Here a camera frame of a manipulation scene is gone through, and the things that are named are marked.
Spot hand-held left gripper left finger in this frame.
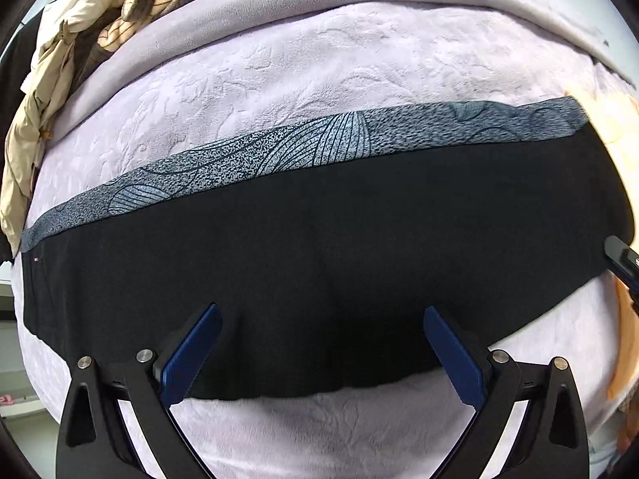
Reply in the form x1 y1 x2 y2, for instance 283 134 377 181
56 302 223 479

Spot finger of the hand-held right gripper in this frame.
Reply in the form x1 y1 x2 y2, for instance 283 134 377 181
602 236 639 313

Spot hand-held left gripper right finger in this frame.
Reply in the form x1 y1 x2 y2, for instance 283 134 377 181
423 305 590 479

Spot black pants with grey lining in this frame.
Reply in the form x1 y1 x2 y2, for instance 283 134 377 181
20 96 635 402

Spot peach cloth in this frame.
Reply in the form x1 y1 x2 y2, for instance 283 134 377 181
574 92 639 400

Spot beige jacket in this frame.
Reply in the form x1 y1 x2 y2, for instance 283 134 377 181
0 0 165 246

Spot lavender embossed fleece blanket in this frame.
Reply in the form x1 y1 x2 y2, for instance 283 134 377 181
10 2 639 479

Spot black garment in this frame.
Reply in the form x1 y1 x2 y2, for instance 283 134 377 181
0 22 51 265

